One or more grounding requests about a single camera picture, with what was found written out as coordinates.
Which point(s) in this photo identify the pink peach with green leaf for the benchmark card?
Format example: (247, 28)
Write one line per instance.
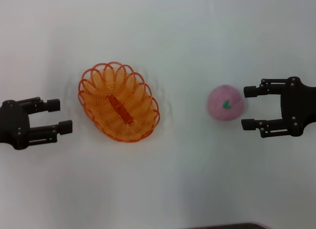
(222, 113)

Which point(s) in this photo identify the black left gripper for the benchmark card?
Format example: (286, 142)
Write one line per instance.
(14, 123)

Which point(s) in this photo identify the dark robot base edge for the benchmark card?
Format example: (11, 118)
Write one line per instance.
(229, 226)

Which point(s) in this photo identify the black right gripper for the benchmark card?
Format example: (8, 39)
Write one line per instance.
(298, 105)

